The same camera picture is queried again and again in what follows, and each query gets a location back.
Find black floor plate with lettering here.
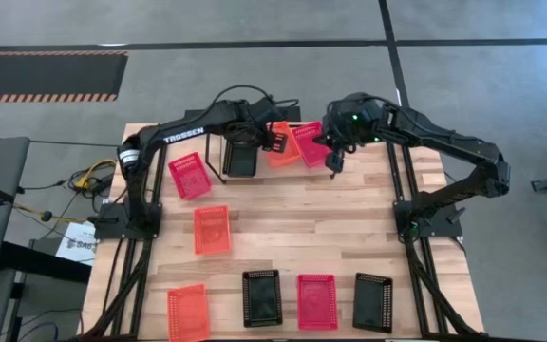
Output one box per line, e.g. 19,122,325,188
183,105,302,124

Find black power strip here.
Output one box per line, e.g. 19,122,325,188
66,170,116,196

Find black aluminium table frame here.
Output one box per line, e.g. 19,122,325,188
81,123,488,342

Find black plastic basket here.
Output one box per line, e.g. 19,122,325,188
351,272,394,334
241,269,284,329
221,140,259,180

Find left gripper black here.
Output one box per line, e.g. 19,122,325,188
228,121,290,155

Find black floor mat striped edges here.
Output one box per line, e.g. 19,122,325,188
0,50,129,104

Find orange plastic basket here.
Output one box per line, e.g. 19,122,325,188
193,204,233,257
266,121,302,169
166,283,211,342

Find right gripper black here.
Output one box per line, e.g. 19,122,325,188
311,109,358,181

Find red plastic basket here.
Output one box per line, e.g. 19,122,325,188
296,273,339,332
291,121,334,169
167,151,214,200

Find yellow cable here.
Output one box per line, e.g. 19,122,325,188
70,159,118,191
12,202,87,224

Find white printed paper sheet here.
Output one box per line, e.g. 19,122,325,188
55,220,98,266

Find black desk beam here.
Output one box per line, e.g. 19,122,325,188
0,240,93,285

